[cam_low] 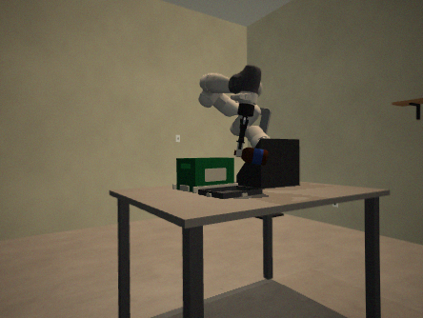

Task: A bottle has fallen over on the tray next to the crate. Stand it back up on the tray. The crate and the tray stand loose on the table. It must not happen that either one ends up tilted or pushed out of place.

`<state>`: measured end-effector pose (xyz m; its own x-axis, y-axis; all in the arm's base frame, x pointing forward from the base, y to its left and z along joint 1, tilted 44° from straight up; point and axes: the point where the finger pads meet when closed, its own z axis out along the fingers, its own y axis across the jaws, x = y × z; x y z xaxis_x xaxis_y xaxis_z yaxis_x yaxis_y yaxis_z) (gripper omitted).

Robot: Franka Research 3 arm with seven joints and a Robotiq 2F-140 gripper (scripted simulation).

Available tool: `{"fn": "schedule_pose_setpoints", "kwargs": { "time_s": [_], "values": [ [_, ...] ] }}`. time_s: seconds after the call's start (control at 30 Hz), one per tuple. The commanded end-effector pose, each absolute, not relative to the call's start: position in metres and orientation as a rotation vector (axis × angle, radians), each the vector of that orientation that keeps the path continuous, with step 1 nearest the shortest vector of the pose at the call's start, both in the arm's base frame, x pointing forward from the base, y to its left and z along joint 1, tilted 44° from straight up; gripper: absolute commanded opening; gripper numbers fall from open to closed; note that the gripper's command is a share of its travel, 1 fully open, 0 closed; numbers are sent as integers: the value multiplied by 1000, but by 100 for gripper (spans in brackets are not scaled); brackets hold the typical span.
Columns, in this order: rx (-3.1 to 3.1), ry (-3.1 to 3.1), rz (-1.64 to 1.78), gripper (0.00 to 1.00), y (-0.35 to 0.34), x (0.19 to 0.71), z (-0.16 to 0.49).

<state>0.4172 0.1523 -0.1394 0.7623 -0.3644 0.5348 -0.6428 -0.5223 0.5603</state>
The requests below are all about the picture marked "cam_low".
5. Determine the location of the dark green divided crate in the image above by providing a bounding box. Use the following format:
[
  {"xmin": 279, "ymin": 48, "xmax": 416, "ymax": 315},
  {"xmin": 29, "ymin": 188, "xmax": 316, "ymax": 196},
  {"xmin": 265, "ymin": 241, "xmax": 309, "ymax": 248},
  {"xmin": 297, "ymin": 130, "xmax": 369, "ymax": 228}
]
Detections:
[{"xmin": 176, "ymin": 158, "xmax": 234, "ymax": 191}]

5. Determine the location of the brown bottle with blue label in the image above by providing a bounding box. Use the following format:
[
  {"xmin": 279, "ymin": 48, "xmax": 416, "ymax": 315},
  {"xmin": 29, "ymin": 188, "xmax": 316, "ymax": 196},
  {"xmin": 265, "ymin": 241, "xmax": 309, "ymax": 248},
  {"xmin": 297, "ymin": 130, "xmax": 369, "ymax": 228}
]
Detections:
[{"xmin": 241, "ymin": 148, "xmax": 268, "ymax": 166}]

